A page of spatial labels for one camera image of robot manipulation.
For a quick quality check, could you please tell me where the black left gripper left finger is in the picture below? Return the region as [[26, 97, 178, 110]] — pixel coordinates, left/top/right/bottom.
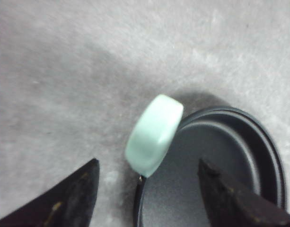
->
[[0, 158, 100, 227]]

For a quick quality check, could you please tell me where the black frying pan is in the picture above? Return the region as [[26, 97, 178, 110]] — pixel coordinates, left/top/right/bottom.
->
[[125, 95, 287, 227]]

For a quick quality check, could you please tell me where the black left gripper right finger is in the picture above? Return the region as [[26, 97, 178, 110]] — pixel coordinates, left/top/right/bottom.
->
[[198, 159, 290, 227]]

